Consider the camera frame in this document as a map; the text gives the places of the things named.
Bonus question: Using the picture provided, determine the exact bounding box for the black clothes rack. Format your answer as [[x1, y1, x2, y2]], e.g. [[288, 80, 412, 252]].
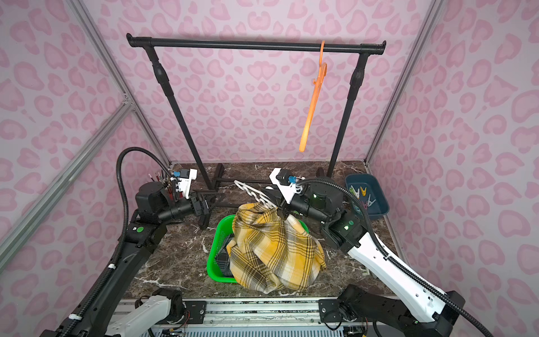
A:
[[126, 33, 387, 193]]

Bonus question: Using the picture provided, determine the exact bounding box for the grey plaid shirt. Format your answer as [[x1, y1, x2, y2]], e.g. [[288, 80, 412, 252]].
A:
[[214, 234, 233, 277]]

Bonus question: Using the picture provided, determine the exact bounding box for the green plastic basket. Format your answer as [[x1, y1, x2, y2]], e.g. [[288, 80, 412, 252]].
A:
[[205, 214, 310, 285]]

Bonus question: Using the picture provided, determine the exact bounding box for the orange plastic hanger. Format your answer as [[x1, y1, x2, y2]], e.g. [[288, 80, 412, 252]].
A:
[[299, 40, 327, 152]]

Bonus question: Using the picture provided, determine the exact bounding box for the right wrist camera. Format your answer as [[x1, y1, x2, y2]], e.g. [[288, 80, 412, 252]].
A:
[[269, 168, 303, 204]]

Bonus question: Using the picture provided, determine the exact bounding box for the white clothespin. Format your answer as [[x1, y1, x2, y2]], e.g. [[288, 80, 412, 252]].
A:
[[352, 188, 362, 199]]

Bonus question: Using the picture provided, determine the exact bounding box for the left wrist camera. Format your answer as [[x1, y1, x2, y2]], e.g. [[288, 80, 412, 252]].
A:
[[171, 168, 198, 199]]

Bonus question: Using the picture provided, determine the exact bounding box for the white plastic hanger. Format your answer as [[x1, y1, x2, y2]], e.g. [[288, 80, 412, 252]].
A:
[[234, 180, 277, 208]]

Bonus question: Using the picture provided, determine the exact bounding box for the dark teal plastic bin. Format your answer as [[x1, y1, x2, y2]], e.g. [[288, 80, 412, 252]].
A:
[[345, 174, 390, 220]]

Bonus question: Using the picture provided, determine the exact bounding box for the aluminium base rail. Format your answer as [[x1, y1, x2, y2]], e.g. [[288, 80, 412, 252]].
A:
[[113, 294, 447, 337]]

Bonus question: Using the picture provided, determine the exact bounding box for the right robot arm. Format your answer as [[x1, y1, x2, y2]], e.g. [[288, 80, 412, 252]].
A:
[[261, 176, 492, 336]]

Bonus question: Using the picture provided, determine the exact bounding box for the yellow plaid shirt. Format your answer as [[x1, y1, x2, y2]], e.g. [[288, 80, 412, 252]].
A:
[[226, 203, 326, 294]]

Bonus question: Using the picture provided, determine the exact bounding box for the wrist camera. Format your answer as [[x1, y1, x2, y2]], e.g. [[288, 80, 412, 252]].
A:
[[171, 168, 198, 199], [269, 168, 303, 204]]

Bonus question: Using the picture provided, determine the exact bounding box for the red pen cup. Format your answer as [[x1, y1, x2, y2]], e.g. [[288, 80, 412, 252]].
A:
[[147, 169, 175, 199]]

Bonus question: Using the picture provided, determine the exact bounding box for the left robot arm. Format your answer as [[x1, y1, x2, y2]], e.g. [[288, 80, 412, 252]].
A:
[[41, 147, 213, 336]]

